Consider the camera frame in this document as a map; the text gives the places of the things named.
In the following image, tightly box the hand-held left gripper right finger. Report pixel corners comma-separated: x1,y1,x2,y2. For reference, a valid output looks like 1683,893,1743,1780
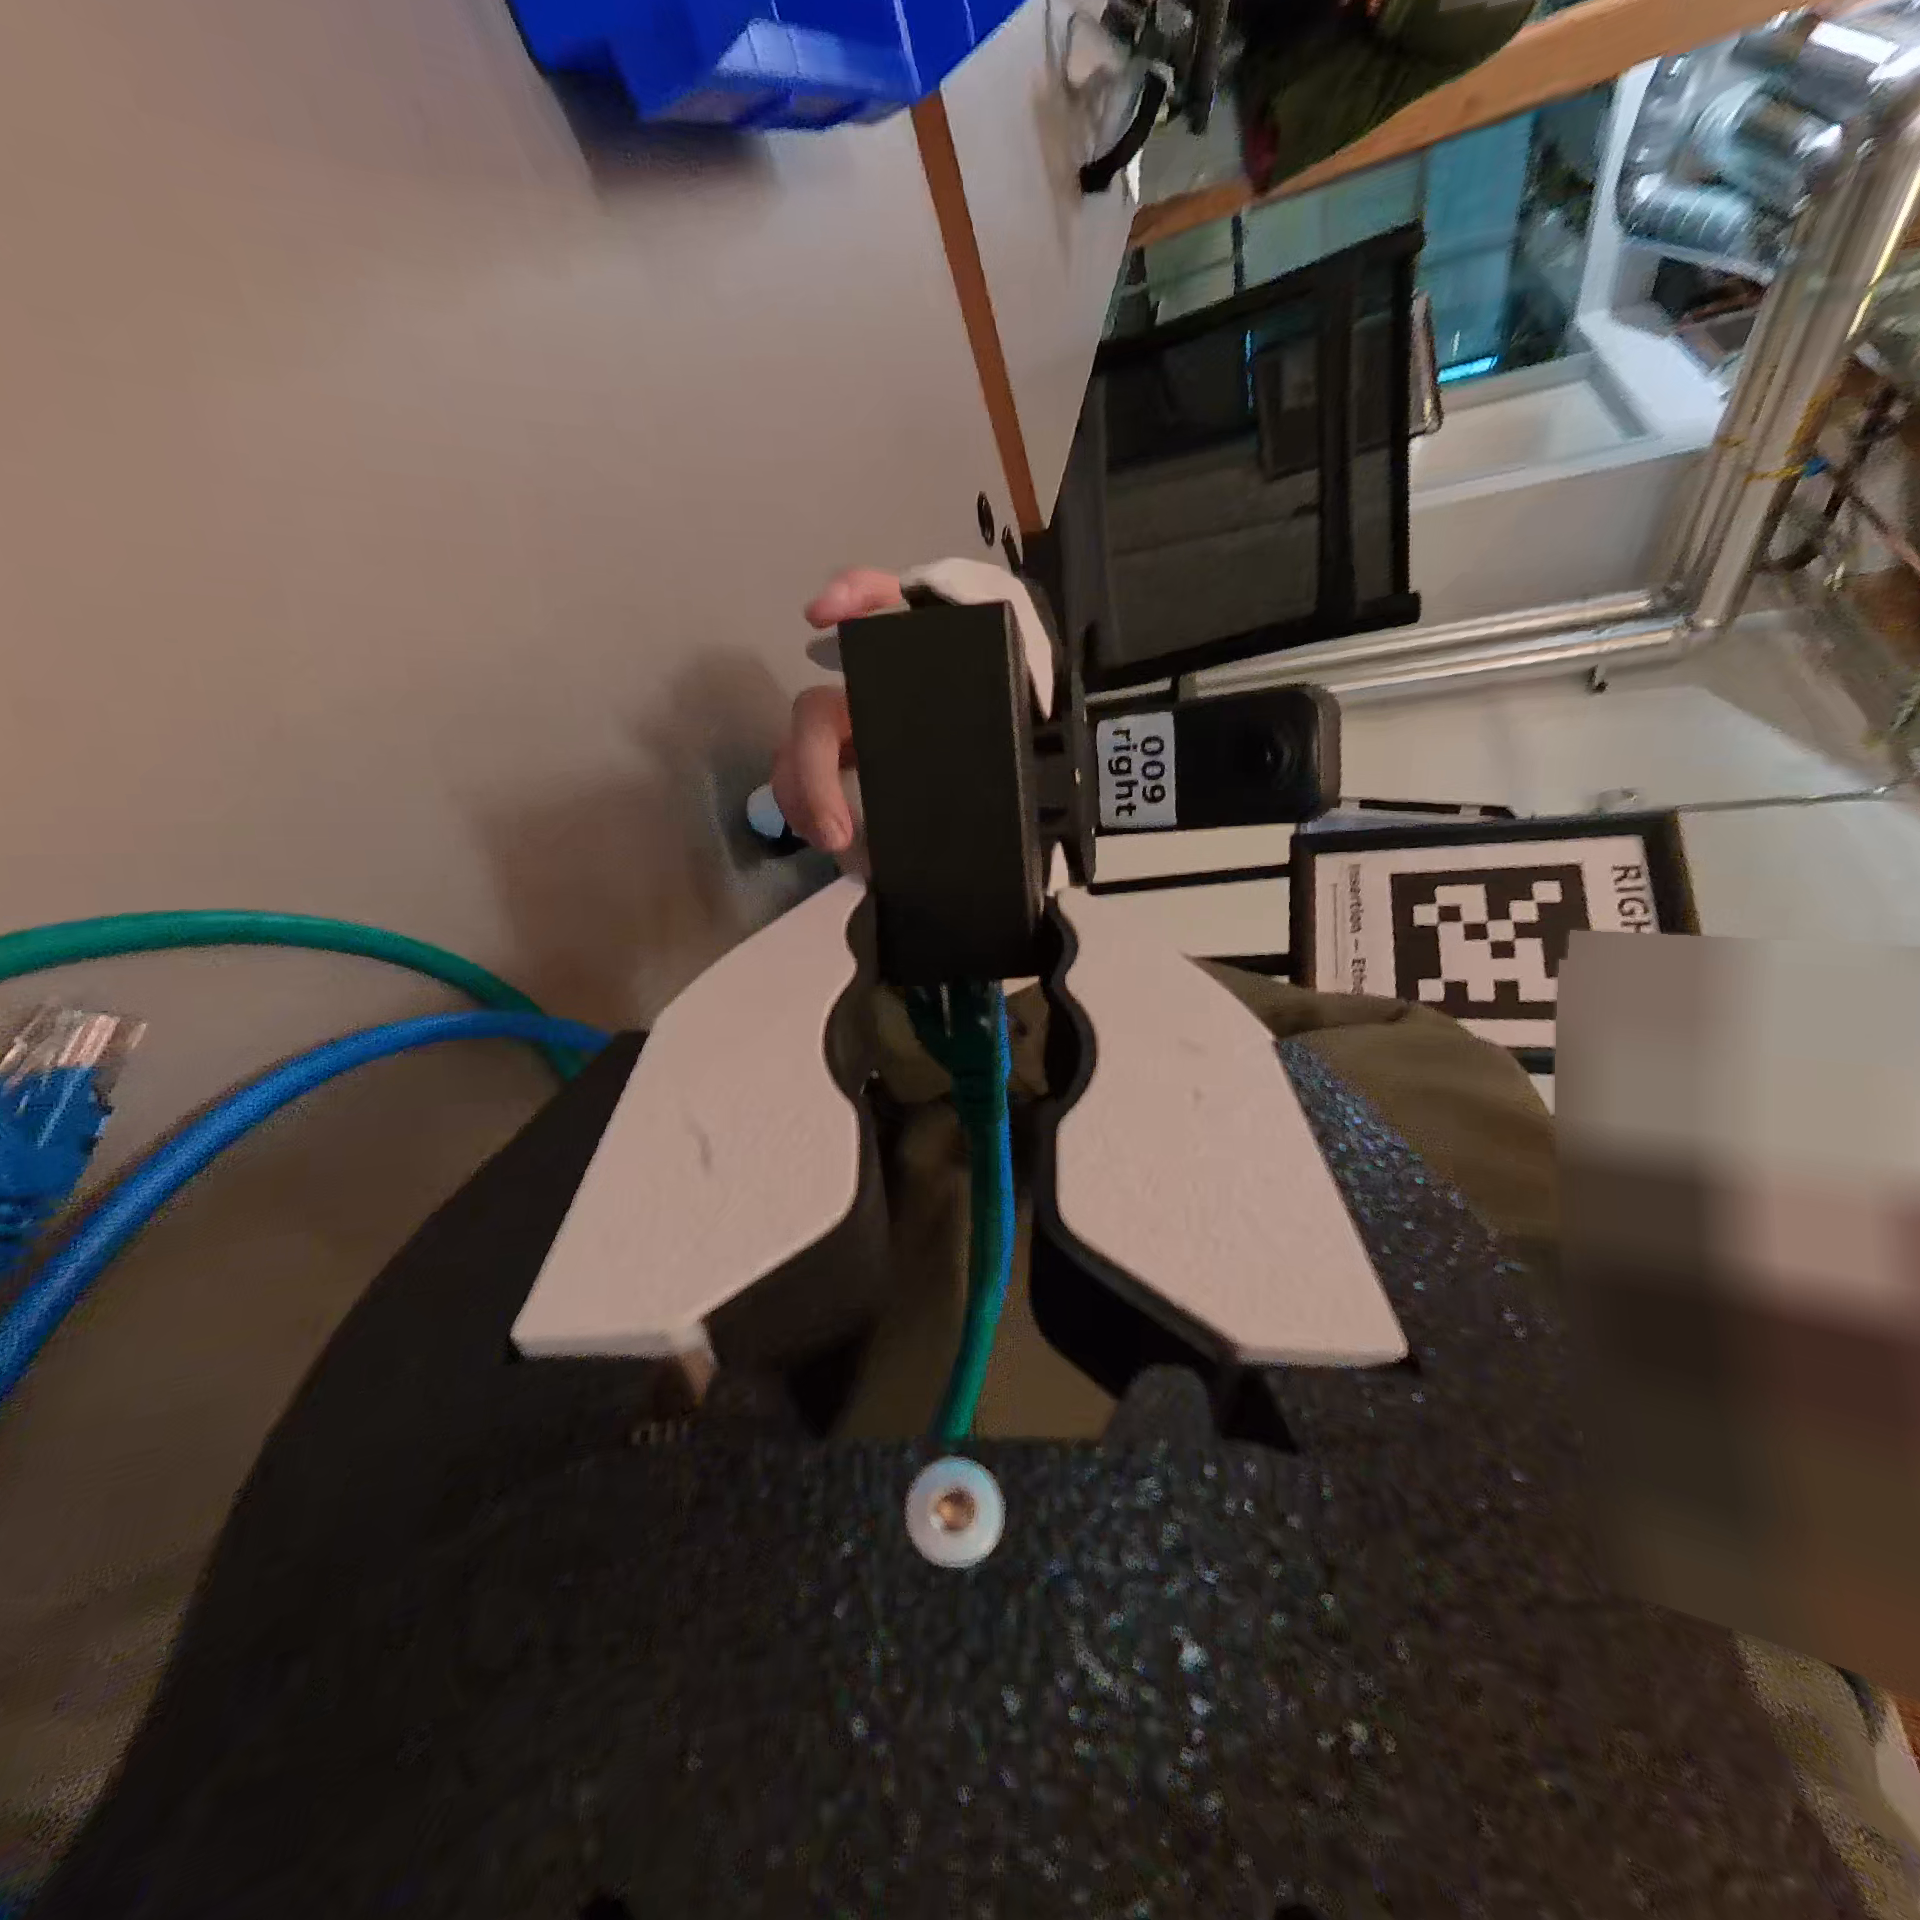
1026,885,1413,1451

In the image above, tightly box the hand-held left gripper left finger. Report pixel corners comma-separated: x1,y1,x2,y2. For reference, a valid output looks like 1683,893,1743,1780
509,879,889,1404

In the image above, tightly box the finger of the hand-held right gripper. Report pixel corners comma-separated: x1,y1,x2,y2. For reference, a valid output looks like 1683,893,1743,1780
900,559,1071,706

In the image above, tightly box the black port box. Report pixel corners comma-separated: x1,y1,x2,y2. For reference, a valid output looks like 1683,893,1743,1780
837,596,1057,987

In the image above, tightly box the green ethernet cable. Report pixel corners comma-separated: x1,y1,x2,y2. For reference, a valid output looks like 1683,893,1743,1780
0,911,1021,1450

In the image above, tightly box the blue ethernet cable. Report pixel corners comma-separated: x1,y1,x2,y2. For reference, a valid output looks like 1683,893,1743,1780
0,989,1021,1397

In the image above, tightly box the person's right forearm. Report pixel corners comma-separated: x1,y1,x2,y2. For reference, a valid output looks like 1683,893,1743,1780
1200,960,1561,1163

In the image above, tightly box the person's right hand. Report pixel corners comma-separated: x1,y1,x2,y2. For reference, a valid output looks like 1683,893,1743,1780
772,567,917,858

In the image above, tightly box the black framed marker sign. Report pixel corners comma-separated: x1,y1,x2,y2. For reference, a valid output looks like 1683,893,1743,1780
1290,810,1706,1075

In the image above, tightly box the blue plastic bin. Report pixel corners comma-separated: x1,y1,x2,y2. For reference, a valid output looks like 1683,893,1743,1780
509,0,1039,129

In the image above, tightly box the black metal frame rack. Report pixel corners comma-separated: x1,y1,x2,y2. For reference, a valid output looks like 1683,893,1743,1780
1044,223,1443,699

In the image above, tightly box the silver flexible duct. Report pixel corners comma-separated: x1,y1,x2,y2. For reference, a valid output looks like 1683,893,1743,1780
1621,0,1893,288

